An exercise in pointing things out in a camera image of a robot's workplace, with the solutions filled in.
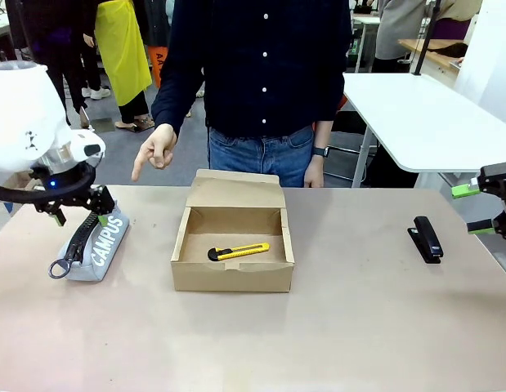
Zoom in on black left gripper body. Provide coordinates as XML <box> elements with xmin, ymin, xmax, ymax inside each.
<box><xmin>31</xmin><ymin>163</ymin><xmax>92</xmax><ymax>207</ymax></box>

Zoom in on grey CAMPUS pencil case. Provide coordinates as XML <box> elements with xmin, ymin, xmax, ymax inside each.
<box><xmin>47</xmin><ymin>203</ymin><xmax>131</xmax><ymax>283</ymax></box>

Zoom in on black stapler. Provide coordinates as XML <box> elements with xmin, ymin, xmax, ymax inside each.
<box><xmin>407</xmin><ymin>216</ymin><xmax>445</xmax><ymax>265</ymax></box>

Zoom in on yellow utility knife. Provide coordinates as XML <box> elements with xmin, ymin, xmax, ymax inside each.
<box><xmin>207</xmin><ymin>242</ymin><xmax>271</xmax><ymax>262</ymax></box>

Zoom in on brown cardboard box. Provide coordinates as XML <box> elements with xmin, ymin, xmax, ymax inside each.
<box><xmin>170</xmin><ymin>168</ymin><xmax>297</xmax><ymax>293</ymax></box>

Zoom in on person's right forearm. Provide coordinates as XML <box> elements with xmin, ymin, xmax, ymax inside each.
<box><xmin>150</xmin><ymin>60</ymin><xmax>207</xmax><ymax>138</ymax></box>

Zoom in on person's left forearm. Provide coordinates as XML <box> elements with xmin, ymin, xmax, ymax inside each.
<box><xmin>312</xmin><ymin>119</ymin><xmax>334</xmax><ymax>150</ymax></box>

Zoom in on person's right hand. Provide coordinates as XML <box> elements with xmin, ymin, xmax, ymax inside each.
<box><xmin>131</xmin><ymin>122</ymin><xmax>178</xmax><ymax>183</ymax></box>

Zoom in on person's left hand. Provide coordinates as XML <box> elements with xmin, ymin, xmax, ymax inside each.
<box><xmin>303</xmin><ymin>155</ymin><xmax>326</xmax><ymax>189</ymax></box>

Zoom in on large white table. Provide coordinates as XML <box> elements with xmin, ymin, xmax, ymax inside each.
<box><xmin>342</xmin><ymin>72</ymin><xmax>506</xmax><ymax>189</ymax></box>

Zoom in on person in white sneakers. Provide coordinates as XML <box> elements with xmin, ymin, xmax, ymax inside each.
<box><xmin>78</xmin><ymin>32</ymin><xmax>113</xmax><ymax>101</ymax></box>

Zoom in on white partition board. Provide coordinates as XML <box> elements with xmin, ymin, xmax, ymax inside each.
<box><xmin>455</xmin><ymin>0</ymin><xmax>506</xmax><ymax>99</ymax></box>

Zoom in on wooden table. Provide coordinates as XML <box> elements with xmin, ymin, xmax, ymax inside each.
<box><xmin>398</xmin><ymin>38</ymin><xmax>468</xmax><ymax>74</ymax></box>

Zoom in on person in dark clothes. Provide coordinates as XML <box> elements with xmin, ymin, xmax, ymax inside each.
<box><xmin>21</xmin><ymin>0</ymin><xmax>92</xmax><ymax>127</ymax></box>

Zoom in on blue jeans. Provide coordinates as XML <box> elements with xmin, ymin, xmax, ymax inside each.
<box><xmin>208</xmin><ymin>124</ymin><xmax>316</xmax><ymax>188</ymax></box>

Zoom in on black pole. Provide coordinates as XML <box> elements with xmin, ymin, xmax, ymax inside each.
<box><xmin>413</xmin><ymin>0</ymin><xmax>441</xmax><ymax>77</ymax></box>

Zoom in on person in grey jacket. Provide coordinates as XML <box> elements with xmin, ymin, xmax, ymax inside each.
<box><xmin>374</xmin><ymin>0</ymin><xmax>482</xmax><ymax>62</ymax></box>

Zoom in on dark navy button shirt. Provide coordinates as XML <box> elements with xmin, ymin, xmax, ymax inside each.
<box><xmin>150</xmin><ymin>0</ymin><xmax>354</xmax><ymax>138</ymax></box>

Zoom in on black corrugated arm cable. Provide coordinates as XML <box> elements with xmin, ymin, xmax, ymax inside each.
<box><xmin>0</xmin><ymin>163</ymin><xmax>96</xmax><ymax>205</ymax></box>

